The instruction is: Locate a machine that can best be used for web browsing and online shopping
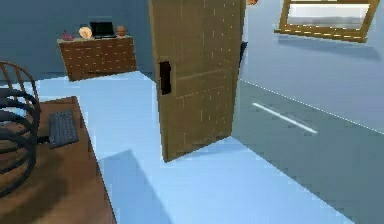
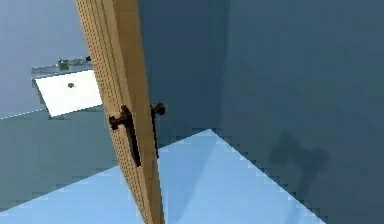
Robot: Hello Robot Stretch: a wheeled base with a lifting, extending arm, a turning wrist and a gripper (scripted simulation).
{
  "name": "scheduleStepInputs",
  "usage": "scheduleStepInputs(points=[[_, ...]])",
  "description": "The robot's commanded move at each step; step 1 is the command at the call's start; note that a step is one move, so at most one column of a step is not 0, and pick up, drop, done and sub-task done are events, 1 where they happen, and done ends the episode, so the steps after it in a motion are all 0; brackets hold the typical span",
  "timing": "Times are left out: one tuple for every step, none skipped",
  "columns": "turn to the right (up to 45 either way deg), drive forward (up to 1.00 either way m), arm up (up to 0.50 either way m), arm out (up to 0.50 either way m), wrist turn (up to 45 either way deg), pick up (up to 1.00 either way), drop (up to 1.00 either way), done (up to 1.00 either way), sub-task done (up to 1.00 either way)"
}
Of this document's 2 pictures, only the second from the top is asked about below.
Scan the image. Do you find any black door handle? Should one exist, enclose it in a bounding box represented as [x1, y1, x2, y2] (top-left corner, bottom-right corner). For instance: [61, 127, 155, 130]
[150, 102, 167, 160]
[108, 104, 142, 168]

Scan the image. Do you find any tan wooden room door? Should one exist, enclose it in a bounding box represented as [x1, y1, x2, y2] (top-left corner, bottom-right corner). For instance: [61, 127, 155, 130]
[75, 0, 166, 224]

